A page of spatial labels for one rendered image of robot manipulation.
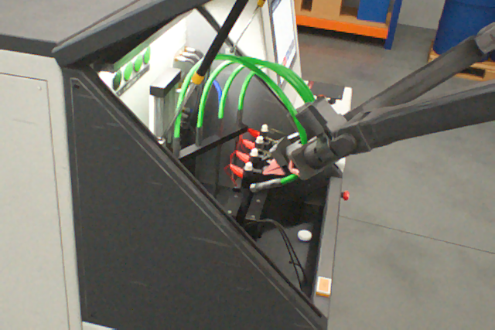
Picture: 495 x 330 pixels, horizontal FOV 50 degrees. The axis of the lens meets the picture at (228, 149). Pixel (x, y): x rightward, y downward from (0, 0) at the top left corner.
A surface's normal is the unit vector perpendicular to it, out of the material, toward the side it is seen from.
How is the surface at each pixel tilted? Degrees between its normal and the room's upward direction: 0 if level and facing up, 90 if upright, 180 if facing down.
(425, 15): 90
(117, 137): 90
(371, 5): 90
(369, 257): 0
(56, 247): 90
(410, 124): 100
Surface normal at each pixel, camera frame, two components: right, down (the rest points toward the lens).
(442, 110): -0.70, 0.44
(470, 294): 0.07, -0.87
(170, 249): -0.23, 0.45
